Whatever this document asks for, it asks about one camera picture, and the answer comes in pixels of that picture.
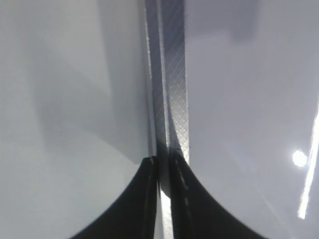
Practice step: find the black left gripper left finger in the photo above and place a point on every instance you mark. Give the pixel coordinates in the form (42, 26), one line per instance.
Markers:
(133, 214)

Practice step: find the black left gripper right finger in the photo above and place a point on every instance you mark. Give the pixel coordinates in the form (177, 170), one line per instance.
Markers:
(195, 213)

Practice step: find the whiteboard with aluminium frame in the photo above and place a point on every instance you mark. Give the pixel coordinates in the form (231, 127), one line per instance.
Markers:
(236, 91)

